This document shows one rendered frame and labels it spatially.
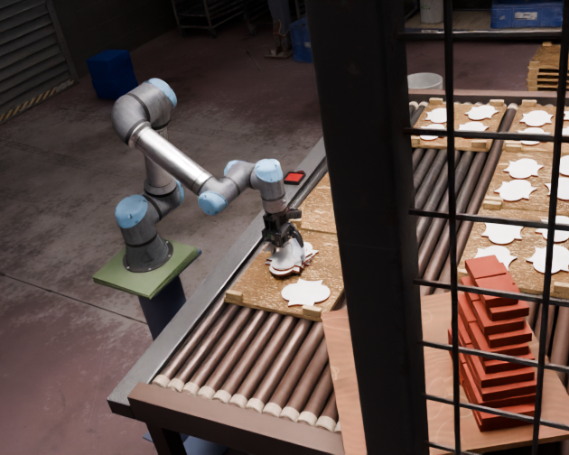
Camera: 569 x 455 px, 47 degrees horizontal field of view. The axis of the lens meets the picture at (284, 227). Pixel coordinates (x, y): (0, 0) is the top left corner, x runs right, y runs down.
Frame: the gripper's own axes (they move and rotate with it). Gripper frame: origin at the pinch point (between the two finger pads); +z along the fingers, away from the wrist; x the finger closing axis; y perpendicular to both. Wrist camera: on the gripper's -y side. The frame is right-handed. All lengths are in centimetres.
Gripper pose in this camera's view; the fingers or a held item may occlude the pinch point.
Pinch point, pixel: (289, 255)
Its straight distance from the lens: 215.1
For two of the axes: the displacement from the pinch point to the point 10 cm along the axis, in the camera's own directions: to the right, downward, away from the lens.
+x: 8.5, 1.6, -4.9
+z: 1.6, 8.3, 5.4
